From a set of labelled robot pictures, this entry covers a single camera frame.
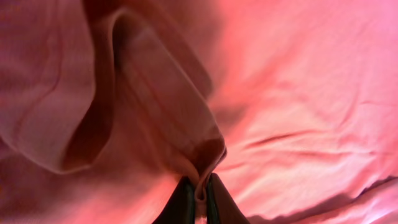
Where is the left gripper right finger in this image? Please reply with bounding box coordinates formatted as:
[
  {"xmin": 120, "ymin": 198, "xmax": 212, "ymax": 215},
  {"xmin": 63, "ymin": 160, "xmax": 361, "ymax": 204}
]
[{"xmin": 206, "ymin": 173, "xmax": 249, "ymax": 224}]

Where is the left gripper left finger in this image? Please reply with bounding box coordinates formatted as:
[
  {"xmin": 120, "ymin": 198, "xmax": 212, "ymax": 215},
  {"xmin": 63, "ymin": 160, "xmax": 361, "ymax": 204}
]
[{"xmin": 152, "ymin": 177, "xmax": 195, "ymax": 224}]

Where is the red t-shirt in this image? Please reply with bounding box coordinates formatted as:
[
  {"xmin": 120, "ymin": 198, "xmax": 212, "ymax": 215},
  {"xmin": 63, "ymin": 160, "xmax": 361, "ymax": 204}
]
[{"xmin": 1, "ymin": 1, "xmax": 397, "ymax": 223}]

